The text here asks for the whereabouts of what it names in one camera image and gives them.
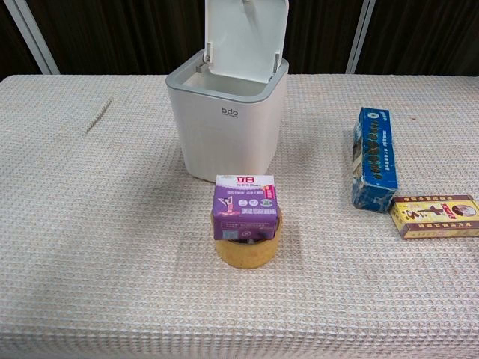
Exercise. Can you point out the white trash bin lid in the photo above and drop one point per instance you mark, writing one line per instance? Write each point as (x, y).
(224, 134)

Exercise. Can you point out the white plastic bin lid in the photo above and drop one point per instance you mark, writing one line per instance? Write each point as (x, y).
(245, 37)

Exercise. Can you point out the purple soap box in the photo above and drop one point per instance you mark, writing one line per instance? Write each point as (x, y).
(244, 209)

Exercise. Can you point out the yellow tape roll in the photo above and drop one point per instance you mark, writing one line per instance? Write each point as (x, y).
(245, 254)

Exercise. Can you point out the blue long carton box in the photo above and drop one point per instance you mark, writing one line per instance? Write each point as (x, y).
(374, 161)

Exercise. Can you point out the beige waffle table cloth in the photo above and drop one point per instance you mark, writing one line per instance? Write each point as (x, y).
(112, 243)

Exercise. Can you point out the yellow red carton box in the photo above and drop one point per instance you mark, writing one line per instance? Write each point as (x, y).
(436, 217)

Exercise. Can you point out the grey metal frame post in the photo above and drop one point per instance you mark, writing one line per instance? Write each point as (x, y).
(33, 35)
(360, 35)

